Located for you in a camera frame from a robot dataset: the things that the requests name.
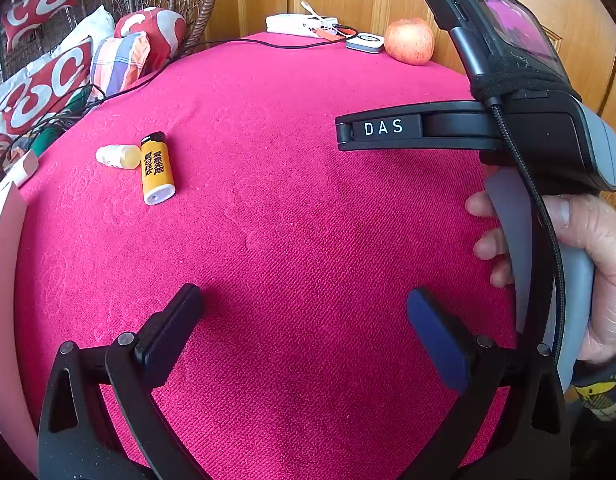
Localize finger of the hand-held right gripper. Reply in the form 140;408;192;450
335;101;501;154

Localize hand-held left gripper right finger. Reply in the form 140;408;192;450
407;287;571;480

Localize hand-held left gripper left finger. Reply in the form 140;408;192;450
38;283;209;480

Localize orange lighter with black top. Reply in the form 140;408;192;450
140;131;177;206

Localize person's right hand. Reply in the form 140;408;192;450
465;190;616;365

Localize red apple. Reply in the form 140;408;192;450
384;18;435;66

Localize small white square device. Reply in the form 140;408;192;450
346;32;385;53

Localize white electronic device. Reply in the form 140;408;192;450
266;12;339;39

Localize small dropper bottle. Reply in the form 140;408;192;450
96;144;142;170

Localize white power strip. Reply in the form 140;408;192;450
5;150;40;186

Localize green cloth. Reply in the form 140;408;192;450
30;87;94;156

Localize plaid cushion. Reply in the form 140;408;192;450
90;32;151;93

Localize square red white cushion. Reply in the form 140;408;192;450
0;37;94;136

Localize red white patterned cushions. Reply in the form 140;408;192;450
0;5;116;111

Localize small red white pillow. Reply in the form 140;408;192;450
0;0;81;53

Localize long black cable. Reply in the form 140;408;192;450
90;24;359;103

